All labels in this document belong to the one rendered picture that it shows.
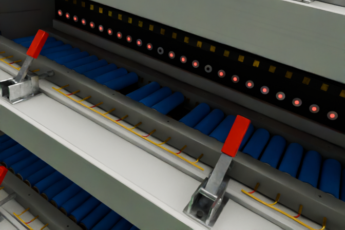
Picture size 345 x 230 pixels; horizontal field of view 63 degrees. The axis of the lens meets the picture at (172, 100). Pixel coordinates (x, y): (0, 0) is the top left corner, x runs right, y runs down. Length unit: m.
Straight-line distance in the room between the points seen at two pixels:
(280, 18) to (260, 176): 0.15
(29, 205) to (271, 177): 0.34
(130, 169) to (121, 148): 0.03
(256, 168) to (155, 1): 0.19
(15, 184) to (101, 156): 0.22
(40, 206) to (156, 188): 0.23
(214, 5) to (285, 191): 0.18
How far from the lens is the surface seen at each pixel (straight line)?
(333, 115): 0.38
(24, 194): 0.48
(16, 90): 0.38
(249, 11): 0.24
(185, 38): 0.40
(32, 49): 0.39
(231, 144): 0.25
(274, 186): 0.29
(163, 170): 0.29
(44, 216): 0.45
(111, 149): 0.31
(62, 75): 0.41
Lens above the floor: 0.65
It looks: 8 degrees down
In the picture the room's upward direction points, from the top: 21 degrees clockwise
